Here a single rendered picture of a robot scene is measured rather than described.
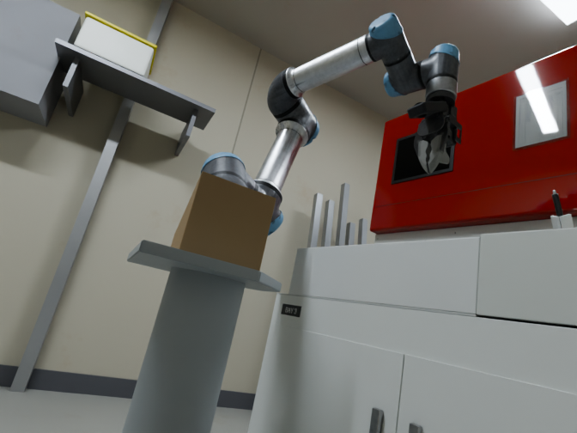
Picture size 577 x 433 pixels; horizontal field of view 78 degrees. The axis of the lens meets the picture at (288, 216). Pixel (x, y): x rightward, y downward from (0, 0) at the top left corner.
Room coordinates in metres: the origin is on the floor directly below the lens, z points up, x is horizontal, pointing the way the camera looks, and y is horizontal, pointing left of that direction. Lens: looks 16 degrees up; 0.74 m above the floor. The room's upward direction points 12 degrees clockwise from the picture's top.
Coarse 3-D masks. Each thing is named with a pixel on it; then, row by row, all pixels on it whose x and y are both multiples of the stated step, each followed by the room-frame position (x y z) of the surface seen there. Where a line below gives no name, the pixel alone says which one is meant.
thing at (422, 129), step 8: (432, 96) 0.75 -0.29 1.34; (440, 96) 0.74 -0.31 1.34; (448, 96) 0.73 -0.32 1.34; (448, 104) 0.77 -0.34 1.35; (448, 112) 0.77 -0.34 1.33; (456, 112) 0.78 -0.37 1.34; (424, 120) 0.77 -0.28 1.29; (432, 120) 0.75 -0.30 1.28; (440, 120) 0.73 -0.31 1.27; (448, 120) 0.74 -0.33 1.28; (424, 128) 0.77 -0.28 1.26; (432, 128) 0.75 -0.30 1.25; (440, 128) 0.73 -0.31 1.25; (456, 128) 0.76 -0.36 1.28; (424, 136) 0.77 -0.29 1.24; (432, 136) 0.76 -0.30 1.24; (456, 136) 0.76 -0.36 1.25; (448, 144) 0.78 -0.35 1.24
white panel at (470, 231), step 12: (576, 216) 0.98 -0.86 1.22; (456, 228) 1.30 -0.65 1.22; (468, 228) 1.26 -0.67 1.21; (480, 228) 1.22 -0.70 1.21; (492, 228) 1.18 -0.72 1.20; (504, 228) 1.15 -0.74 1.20; (516, 228) 1.12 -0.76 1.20; (528, 228) 1.09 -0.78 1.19; (540, 228) 1.06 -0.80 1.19; (552, 228) 1.03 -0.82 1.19; (384, 240) 1.58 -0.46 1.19; (396, 240) 1.53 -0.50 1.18; (408, 240) 1.47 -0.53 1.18; (420, 240) 1.42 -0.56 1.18
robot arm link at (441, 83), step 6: (438, 78) 0.74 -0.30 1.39; (444, 78) 0.73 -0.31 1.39; (450, 78) 0.73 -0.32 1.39; (432, 84) 0.75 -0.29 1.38; (438, 84) 0.74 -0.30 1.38; (444, 84) 0.73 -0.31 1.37; (450, 84) 0.73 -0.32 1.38; (456, 84) 0.74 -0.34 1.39; (426, 90) 0.77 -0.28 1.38; (432, 90) 0.75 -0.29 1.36; (438, 90) 0.74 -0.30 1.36; (444, 90) 0.74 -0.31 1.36; (450, 90) 0.73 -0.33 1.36; (456, 90) 0.74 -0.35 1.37; (426, 96) 0.77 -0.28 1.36; (456, 96) 0.75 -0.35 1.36
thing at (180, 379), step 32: (128, 256) 0.83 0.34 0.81; (160, 256) 0.58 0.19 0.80; (192, 256) 0.60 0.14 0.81; (192, 288) 0.69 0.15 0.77; (224, 288) 0.71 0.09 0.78; (256, 288) 0.82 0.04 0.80; (160, 320) 0.72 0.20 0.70; (192, 320) 0.69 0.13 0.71; (224, 320) 0.72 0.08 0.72; (160, 352) 0.70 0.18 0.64; (192, 352) 0.70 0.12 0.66; (224, 352) 0.74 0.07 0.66; (160, 384) 0.70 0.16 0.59; (192, 384) 0.70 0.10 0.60; (128, 416) 0.73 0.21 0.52; (160, 416) 0.69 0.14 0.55; (192, 416) 0.71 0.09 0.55
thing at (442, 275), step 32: (320, 256) 0.97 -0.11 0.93; (352, 256) 0.87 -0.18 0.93; (384, 256) 0.79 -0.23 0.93; (416, 256) 0.72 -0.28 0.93; (448, 256) 0.66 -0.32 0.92; (320, 288) 0.95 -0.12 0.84; (352, 288) 0.86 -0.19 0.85; (384, 288) 0.78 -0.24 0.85; (416, 288) 0.71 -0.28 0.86; (448, 288) 0.66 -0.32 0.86
